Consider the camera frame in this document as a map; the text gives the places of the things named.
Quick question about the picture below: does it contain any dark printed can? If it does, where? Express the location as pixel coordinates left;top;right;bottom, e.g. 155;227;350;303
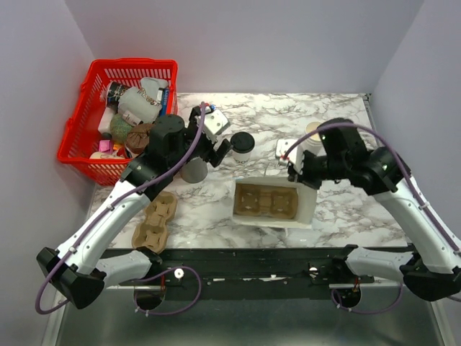
105;81;129;107

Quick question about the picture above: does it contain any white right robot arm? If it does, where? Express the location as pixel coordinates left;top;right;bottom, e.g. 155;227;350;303
279;118;460;301

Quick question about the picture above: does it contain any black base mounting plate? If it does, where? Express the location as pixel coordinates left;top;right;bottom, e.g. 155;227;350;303
145;248;374;301

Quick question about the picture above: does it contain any black cup lid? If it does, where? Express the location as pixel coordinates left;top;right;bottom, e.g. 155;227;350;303
230;131;255;154

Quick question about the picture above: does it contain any grey metal straw holder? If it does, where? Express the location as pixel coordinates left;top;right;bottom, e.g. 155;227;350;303
180;157;208;184

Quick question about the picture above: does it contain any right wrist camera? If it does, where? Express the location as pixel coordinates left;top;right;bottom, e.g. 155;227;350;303
275;139;305;174

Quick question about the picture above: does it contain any stack of white paper cups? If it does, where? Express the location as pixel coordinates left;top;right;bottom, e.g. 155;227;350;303
301;121;323;155

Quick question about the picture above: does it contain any aluminium rail frame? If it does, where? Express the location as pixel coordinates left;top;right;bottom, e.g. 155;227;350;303
44;283;455;345

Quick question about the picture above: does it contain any red plastic shopping basket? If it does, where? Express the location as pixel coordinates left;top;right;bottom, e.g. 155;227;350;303
57;58;178;186

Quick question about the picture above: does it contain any white paper cup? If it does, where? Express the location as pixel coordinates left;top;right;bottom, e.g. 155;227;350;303
232;148;253;164

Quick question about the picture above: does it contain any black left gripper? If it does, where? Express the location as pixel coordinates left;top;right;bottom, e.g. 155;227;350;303
168;108;233;170

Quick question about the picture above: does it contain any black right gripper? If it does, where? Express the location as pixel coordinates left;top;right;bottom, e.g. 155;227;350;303
287;149;348;190

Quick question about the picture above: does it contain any brown cardboard cup carrier stack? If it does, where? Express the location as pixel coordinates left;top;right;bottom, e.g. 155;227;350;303
132;191;178;254

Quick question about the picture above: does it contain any light blue paper bag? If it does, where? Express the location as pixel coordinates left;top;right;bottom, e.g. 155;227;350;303
231;176;317;229

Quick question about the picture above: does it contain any brown round chocolate cake box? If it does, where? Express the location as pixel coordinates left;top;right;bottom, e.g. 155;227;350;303
125;123;153;157

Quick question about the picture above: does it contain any white plastic pouch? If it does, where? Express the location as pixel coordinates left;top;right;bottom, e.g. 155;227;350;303
118;87;162;125

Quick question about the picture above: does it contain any green round sponge ball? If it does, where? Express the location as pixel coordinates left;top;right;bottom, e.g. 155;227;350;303
109;113;133;143

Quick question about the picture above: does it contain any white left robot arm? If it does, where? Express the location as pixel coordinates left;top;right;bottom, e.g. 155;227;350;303
37;104;232;309

